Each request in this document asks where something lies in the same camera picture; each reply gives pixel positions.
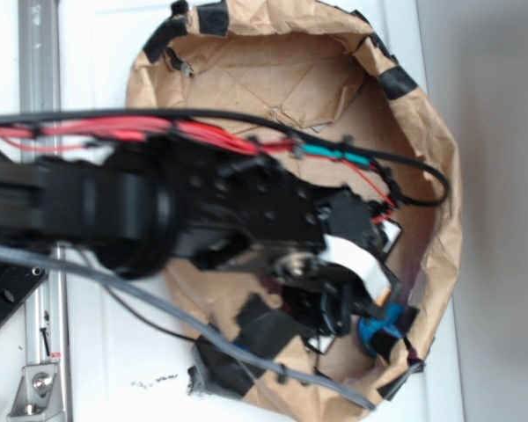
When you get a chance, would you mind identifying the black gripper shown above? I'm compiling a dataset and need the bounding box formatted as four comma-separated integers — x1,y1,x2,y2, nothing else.
273,193,402,337

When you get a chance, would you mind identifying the blue ball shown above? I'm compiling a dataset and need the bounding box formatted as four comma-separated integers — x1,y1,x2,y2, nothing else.
357,303,405,361

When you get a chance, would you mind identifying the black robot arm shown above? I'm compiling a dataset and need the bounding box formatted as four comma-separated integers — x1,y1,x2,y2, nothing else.
0,136,402,336

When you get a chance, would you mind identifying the black cable over arm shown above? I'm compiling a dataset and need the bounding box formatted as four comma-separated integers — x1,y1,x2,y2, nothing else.
0,107,450,207

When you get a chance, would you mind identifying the grey braided cable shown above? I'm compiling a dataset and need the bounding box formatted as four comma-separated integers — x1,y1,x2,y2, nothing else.
0,244,375,411

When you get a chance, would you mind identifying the brown paper bag enclosure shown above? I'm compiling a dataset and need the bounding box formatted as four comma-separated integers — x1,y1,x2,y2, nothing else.
111,1,461,421

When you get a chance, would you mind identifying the red wire bundle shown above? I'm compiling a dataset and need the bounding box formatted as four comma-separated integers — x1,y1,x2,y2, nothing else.
0,120,400,225

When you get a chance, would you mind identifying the aluminium extrusion rail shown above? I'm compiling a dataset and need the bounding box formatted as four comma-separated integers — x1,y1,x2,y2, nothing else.
6,0,74,422

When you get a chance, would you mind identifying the metal corner bracket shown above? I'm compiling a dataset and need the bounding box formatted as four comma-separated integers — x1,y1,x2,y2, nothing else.
7,363,63,421

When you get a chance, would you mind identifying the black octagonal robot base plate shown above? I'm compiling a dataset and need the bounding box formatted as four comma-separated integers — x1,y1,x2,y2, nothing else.
0,263,48,330

